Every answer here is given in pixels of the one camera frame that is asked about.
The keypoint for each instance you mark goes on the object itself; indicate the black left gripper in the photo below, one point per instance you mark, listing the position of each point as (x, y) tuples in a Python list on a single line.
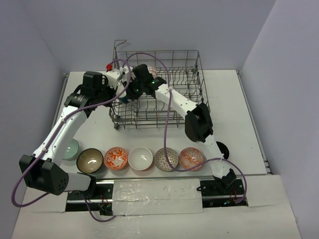
[(106, 93)]

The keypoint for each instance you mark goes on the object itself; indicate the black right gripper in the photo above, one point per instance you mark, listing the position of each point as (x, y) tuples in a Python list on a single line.
[(130, 93)]

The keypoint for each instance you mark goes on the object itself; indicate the blue triangle pattern bowl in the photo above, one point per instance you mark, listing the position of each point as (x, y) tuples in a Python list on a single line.
[(123, 98)]

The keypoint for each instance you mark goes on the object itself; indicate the white bowl red diamond pattern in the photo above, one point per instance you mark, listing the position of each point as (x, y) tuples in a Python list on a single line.
[(152, 71)]

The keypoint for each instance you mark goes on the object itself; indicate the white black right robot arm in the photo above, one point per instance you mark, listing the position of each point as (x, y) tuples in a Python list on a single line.
[(198, 122)]

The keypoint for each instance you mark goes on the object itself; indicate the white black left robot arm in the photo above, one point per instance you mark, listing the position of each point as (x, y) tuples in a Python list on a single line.
[(41, 170)]

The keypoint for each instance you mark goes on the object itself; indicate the pale green bowl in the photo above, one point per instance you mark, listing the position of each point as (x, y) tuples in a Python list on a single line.
[(72, 150)]

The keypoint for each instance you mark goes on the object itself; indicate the orange floral pattern bowl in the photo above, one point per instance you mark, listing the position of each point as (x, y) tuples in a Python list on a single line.
[(116, 158)]

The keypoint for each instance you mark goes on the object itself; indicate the dark bowl beige inside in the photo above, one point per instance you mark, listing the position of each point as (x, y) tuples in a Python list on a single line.
[(89, 161)]

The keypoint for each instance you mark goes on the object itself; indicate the plain white bowl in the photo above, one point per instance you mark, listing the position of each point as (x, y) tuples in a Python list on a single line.
[(140, 158)]

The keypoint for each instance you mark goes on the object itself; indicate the grey geometric pattern bowl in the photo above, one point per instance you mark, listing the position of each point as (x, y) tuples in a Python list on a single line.
[(166, 162)]

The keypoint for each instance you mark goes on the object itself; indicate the orange diamond pattern bowl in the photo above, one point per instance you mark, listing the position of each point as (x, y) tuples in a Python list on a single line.
[(190, 157)]

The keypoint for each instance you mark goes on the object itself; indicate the black bowl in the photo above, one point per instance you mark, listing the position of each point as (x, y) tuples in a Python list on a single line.
[(223, 149)]

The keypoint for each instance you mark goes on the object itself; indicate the grey taped cover panel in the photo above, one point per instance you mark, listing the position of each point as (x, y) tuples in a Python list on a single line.
[(156, 197)]

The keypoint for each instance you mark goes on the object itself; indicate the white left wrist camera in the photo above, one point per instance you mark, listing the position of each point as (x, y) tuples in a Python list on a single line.
[(113, 76)]

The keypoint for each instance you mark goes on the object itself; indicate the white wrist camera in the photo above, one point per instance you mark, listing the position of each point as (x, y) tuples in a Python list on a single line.
[(126, 70), (113, 76)]

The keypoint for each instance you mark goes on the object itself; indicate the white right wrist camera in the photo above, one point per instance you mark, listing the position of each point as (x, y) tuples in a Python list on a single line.
[(126, 70)]

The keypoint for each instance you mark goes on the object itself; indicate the grey wire dish rack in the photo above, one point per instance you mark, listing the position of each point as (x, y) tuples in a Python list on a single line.
[(186, 89)]

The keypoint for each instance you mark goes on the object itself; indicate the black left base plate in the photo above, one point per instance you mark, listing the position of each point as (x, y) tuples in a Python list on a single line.
[(100, 201)]

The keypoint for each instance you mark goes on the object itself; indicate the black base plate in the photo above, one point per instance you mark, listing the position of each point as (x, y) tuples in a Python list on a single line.
[(212, 197), (100, 201)]

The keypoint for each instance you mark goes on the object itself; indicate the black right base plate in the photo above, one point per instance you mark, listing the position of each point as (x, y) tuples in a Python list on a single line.
[(212, 197)]

